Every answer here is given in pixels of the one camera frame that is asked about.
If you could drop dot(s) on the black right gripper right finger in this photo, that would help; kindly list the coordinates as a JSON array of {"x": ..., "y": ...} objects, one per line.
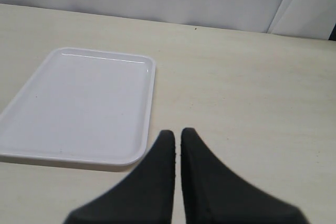
[{"x": 213, "y": 193}]

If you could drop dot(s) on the white rectangular plastic tray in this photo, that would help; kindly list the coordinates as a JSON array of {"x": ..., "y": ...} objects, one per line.
[{"x": 82, "y": 106}]

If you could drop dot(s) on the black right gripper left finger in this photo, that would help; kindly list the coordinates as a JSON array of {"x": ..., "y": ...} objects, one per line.
[{"x": 144, "y": 196}]

